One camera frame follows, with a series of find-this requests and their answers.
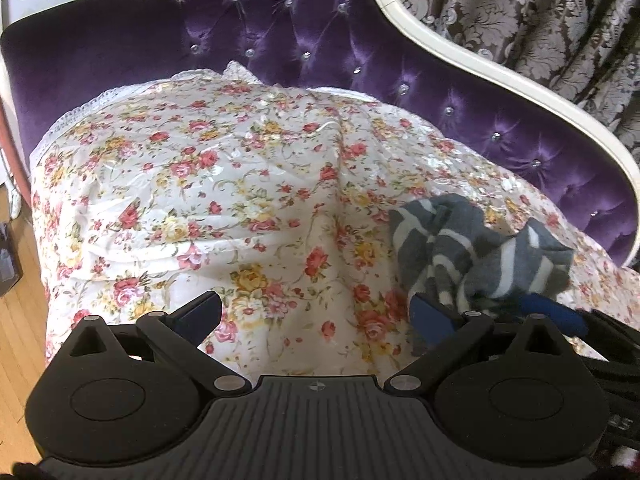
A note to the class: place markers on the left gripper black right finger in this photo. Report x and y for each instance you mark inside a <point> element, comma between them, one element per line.
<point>448,338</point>

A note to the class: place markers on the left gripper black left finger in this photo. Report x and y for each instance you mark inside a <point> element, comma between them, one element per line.
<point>175,339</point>

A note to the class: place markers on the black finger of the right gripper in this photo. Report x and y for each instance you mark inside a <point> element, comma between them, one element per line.
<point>570,322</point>

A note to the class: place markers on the grey white striped cardigan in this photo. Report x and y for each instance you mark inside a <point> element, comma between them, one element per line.
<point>445,251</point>

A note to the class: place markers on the floral bedspread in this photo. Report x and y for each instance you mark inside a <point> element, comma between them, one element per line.
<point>277,199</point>

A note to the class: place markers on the dark box on floor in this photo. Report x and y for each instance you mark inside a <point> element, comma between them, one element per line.
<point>10,266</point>

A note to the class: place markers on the damask patterned curtain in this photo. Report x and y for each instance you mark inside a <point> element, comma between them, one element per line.
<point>586,51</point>

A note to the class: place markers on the purple tufted white-framed headboard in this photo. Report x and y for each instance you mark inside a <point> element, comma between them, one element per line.
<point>61,58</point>

